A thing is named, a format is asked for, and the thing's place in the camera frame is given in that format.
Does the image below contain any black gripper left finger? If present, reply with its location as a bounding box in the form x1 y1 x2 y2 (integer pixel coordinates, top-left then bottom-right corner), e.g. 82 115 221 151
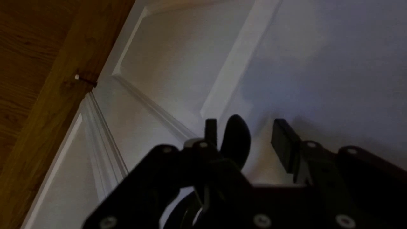
82 118 257 229

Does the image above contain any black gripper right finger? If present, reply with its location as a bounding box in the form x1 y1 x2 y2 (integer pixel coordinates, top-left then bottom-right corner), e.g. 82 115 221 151
271 116 407 229

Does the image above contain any black lever door handle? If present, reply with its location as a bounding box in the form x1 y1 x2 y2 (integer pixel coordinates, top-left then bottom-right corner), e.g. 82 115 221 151
164 113 252 229

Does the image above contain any white panel door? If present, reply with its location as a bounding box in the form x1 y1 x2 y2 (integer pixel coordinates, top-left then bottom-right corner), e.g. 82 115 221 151
90 0 407 229

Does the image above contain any small door stop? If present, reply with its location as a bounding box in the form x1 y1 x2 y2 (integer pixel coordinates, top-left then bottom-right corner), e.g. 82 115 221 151
73 72 99 88

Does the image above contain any white door frame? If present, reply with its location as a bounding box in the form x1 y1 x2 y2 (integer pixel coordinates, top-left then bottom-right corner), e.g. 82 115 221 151
19 91 130 229

